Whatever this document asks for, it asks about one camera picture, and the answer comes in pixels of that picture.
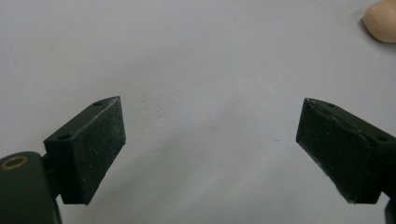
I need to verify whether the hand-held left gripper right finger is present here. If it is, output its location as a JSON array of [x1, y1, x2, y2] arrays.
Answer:
[[295, 97, 396, 205]]

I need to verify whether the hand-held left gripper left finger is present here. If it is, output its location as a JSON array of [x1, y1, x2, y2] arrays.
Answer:
[[43, 95, 127, 206]]

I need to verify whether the beige rounded object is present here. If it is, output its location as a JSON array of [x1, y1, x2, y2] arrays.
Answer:
[[361, 0, 396, 44]]

